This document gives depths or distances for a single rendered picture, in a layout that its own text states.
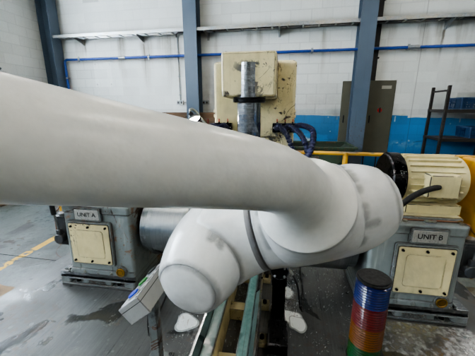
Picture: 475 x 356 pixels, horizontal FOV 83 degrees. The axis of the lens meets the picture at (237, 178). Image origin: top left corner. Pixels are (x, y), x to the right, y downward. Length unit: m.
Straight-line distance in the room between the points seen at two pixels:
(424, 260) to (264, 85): 0.78
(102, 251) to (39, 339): 0.32
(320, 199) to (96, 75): 7.49
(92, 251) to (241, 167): 1.11
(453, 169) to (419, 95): 5.50
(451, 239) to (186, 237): 0.93
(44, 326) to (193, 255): 0.97
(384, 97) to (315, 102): 1.33
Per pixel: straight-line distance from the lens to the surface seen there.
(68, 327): 1.19
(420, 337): 0.98
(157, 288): 0.79
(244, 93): 1.02
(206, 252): 0.31
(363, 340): 0.63
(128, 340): 1.07
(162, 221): 1.08
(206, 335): 0.86
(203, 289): 0.31
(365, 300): 0.58
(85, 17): 7.91
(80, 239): 1.25
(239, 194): 0.17
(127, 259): 1.20
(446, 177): 1.06
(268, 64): 1.02
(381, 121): 6.34
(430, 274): 1.13
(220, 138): 0.16
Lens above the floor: 1.52
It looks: 14 degrees down
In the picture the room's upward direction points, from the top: straight up
